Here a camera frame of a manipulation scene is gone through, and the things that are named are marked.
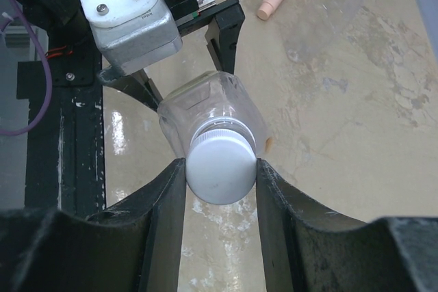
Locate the large clear plastic bottle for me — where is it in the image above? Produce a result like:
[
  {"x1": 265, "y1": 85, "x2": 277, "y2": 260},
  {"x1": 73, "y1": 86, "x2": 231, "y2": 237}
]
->
[{"x1": 157, "y1": 71, "x2": 270, "y2": 158}]

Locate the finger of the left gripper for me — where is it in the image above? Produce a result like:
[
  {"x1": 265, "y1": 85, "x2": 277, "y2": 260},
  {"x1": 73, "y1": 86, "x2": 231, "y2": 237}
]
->
[
  {"x1": 97, "y1": 66, "x2": 163, "y2": 111},
  {"x1": 205, "y1": 0, "x2": 246, "y2": 74}
]

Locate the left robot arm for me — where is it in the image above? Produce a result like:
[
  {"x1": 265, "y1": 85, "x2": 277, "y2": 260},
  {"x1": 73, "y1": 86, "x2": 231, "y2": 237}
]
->
[{"x1": 16, "y1": 0, "x2": 245, "y2": 109}]

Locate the small clear plastic bottle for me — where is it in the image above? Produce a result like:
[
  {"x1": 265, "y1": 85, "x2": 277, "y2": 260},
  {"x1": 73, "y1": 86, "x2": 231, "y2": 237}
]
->
[{"x1": 284, "y1": 0, "x2": 363, "y2": 63}]

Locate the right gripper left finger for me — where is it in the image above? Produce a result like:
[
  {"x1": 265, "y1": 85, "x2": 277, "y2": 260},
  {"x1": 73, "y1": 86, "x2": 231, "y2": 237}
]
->
[{"x1": 1, "y1": 159, "x2": 186, "y2": 291}]

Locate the black front table rail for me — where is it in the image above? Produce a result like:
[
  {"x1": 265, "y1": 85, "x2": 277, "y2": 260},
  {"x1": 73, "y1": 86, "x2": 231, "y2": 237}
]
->
[{"x1": 15, "y1": 28, "x2": 107, "y2": 217}]

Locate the white bottle cap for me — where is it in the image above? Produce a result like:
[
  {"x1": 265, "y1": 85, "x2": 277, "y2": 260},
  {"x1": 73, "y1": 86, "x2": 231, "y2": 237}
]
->
[{"x1": 185, "y1": 129, "x2": 257, "y2": 205}]

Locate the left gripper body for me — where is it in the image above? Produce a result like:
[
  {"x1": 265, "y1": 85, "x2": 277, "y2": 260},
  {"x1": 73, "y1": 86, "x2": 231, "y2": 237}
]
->
[{"x1": 160, "y1": 0, "x2": 240, "y2": 38}]

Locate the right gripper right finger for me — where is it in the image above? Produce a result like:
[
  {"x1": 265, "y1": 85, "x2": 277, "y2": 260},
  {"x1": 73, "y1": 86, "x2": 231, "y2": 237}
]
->
[{"x1": 256, "y1": 159, "x2": 437, "y2": 291}]

